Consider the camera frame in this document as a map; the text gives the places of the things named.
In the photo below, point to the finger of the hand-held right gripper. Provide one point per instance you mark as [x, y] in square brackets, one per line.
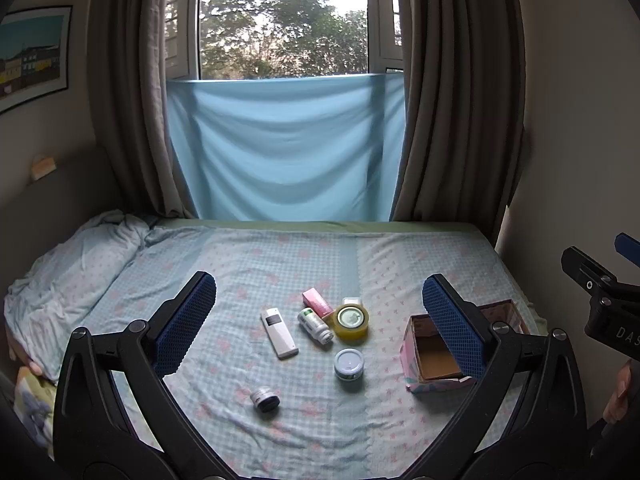
[629, 247]
[585, 270]

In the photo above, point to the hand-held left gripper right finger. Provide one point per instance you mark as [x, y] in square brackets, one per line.
[455, 325]

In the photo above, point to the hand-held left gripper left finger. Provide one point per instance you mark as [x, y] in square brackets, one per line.
[185, 325]

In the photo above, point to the cardboard box pink outside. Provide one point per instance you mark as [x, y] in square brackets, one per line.
[435, 355]

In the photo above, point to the white remote control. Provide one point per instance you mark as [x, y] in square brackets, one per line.
[278, 332]

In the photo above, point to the white earbuds case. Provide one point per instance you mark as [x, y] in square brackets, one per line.
[352, 302]

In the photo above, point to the yellow round container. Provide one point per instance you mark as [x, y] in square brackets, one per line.
[346, 335]

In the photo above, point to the white jar blue lid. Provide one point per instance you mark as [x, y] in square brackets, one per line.
[348, 362]

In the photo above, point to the white bottle green label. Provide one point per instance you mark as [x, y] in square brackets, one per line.
[315, 326]

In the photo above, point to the pink small box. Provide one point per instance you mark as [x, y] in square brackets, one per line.
[315, 300]

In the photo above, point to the person's right hand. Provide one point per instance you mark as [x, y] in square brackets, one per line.
[617, 395]

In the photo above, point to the checked floral bed sheet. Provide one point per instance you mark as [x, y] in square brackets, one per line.
[250, 270]

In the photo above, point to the crumpled light blue duvet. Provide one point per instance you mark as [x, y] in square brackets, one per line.
[75, 275]

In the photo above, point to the yellow printed blanket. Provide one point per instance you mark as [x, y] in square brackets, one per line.
[32, 405]

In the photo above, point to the light blue cloth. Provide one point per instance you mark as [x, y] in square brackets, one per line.
[285, 150]

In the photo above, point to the brown curtain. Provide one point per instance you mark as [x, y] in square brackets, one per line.
[450, 110]
[130, 110]

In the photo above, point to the orange sticker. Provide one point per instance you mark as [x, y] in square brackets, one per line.
[43, 167]

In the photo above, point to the window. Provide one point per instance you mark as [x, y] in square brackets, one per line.
[377, 10]

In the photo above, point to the framed wall poster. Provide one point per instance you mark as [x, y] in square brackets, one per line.
[32, 55]

